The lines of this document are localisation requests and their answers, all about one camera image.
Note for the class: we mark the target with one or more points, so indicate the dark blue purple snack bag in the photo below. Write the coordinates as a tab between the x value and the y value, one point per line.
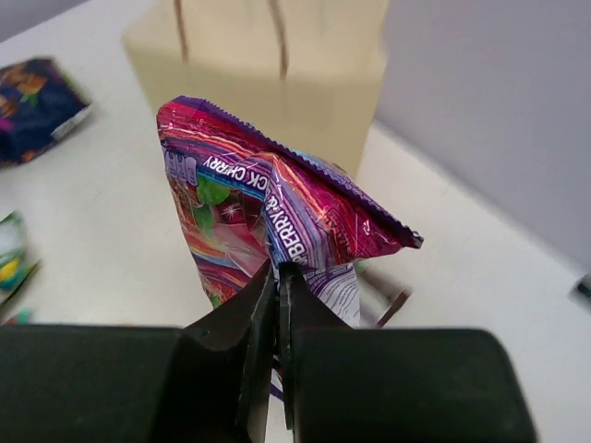
40	105

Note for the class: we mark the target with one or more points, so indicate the purple Fox's candy bag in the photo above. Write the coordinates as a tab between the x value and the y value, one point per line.
244	200

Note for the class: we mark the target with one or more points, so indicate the green snack packet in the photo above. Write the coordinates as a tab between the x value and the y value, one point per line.
17	265

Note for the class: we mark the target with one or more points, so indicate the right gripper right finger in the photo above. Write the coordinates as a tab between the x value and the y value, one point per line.
342	384

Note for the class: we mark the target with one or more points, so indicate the teal Fox's candy bag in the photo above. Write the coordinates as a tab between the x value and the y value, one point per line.
21	317

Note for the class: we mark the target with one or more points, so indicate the brown chocolate bar lower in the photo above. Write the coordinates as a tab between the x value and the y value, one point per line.
392	294

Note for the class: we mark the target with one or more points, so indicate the cream paper bag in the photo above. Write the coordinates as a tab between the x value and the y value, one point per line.
307	74

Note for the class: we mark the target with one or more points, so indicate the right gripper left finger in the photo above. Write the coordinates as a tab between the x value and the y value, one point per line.
208	382

